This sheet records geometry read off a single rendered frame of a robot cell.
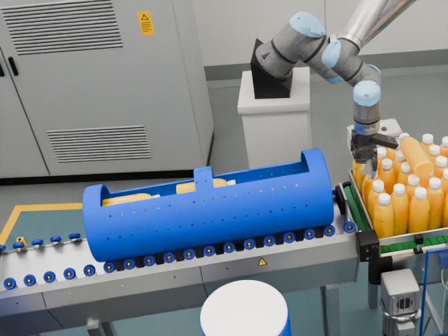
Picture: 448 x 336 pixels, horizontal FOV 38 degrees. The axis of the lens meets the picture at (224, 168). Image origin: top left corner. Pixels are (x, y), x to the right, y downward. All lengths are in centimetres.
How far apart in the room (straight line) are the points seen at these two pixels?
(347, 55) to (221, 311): 96
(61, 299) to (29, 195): 212
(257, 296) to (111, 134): 226
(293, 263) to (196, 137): 177
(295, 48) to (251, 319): 124
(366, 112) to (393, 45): 295
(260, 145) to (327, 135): 157
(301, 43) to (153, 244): 108
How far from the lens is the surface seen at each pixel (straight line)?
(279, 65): 284
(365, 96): 219
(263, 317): 206
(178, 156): 416
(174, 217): 225
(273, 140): 298
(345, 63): 226
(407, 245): 246
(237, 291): 214
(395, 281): 238
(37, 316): 263
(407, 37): 513
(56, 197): 448
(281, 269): 246
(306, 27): 276
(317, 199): 226
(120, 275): 245
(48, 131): 428
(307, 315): 338
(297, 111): 287
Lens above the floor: 264
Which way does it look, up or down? 38 degrees down
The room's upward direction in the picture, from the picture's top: 10 degrees counter-clockwise
